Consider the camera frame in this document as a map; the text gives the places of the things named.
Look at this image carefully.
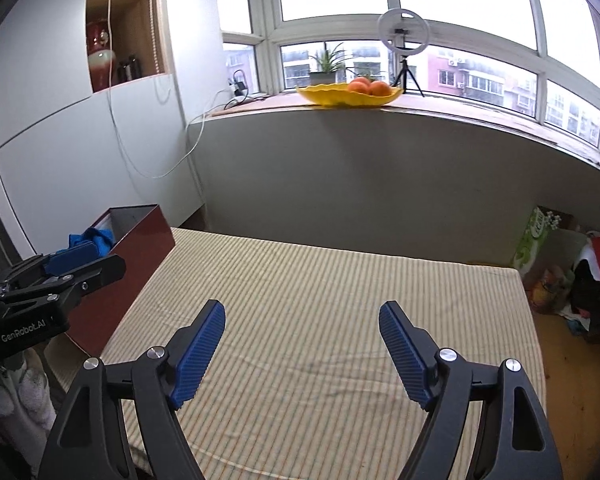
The white wall cable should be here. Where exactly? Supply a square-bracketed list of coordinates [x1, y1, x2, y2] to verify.
[104, 0, 242, 181]

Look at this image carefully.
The white gloved left hand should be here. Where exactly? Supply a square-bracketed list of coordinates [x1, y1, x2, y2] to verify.
[0, 349, 56, 469]

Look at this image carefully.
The blue terry towel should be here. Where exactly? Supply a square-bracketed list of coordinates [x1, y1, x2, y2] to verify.
[68, 228, 114, 260]

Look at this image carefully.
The dark red storage box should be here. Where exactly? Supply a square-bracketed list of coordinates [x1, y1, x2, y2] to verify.
[68, 204, 175, 356]

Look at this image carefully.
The potted green plant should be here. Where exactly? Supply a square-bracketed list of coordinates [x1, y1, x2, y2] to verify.
[309, 42, 348, 86]

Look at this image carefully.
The wooden wall shelf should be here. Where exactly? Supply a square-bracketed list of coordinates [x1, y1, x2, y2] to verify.
[85, 0, 171, 90]

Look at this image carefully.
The ring light on tripod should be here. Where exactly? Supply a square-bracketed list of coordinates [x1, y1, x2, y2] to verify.
[377, 8, 430, 96]

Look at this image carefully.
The striped beige tablecloth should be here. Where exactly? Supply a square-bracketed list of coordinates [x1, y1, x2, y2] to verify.
[100, 229, 546, 479]

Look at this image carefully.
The green white tissue pack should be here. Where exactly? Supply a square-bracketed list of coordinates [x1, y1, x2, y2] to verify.
[510, 206, 566, 278]

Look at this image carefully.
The orange fruit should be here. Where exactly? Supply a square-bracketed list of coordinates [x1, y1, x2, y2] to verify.
[347, 77, 370, 94]
[368, 80, 392, 96]

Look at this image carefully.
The red ceramic vase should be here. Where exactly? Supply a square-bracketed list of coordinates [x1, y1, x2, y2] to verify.
[86, 20, 117, 92]

